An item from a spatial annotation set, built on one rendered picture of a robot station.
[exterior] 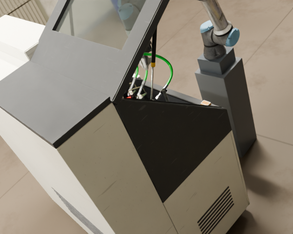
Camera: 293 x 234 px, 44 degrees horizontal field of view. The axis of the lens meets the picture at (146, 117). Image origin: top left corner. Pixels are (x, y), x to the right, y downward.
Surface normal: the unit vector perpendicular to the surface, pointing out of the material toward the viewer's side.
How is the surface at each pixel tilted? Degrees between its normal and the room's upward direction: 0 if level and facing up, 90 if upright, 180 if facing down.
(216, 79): 90
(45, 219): 0
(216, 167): 90
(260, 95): 0
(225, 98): 90
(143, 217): 90
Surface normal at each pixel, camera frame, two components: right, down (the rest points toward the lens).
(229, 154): 0.66, 0.30
